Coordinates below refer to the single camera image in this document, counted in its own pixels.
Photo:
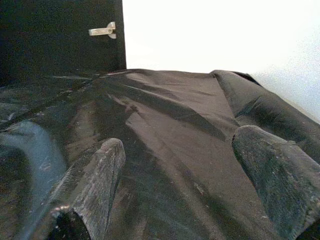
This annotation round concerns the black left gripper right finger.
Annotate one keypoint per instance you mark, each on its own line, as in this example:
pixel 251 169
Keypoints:
pixel 280 175

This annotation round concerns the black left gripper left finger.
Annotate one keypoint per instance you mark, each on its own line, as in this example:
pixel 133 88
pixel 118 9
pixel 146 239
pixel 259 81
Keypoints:
pixel 95 180

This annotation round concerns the black plastic sheet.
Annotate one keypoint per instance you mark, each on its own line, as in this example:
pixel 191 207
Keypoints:
pixel 175 155

